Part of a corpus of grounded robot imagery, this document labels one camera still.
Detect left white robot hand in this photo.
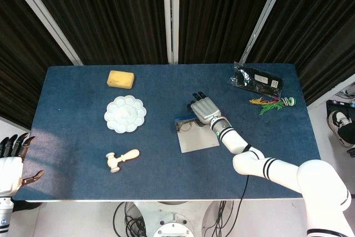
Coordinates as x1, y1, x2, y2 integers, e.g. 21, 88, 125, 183
0, 132, 45, 196

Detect cream wooden mallet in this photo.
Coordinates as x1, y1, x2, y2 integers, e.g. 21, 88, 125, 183
105, 149, 140, 174

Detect blue felt-covered table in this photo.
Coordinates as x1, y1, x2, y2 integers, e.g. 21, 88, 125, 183
13, 63, 327, 202

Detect black item in plastic bag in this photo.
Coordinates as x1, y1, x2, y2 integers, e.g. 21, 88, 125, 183
227, 60, 284, 99

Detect colourful feather shuttlecock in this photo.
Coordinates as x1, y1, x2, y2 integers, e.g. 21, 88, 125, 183
248, 95, 297, 116

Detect blue glasses packet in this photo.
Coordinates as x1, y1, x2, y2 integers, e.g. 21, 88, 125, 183
174, 114, 220, 154

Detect white partition frame post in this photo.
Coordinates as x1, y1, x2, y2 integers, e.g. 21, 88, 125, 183
4, 0, 84, 66
162, 0, 180, 64
238, 0, 292, 64

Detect black electronic device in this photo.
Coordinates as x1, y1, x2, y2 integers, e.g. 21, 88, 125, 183
326, 99, 355, 121

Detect thin-framed eyeglasses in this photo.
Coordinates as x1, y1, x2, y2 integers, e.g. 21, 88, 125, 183
176, 119, 205, 133

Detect white and black sneaker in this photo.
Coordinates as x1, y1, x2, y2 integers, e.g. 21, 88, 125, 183
328, 110, 355, 148

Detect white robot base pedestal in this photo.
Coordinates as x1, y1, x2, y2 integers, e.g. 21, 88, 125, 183
124, 200, 222, 237

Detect yellow sponge block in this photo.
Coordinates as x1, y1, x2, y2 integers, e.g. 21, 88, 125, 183
106, 70, 136, 90

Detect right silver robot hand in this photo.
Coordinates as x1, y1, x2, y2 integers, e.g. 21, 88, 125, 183
186, 91, 222, 125

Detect black cable bundle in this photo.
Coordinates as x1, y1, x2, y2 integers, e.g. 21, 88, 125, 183
113, 200, 148, 237
202, 200, 236, 237

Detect white flower-shaped paint palette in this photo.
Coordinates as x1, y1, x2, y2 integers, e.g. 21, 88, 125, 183
104, 95, 148, 133

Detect dark pleated curtain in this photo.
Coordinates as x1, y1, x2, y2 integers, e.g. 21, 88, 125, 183
0, 0, 355, 129

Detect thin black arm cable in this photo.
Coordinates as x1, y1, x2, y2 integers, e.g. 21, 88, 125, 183
227, 174, 250, 237

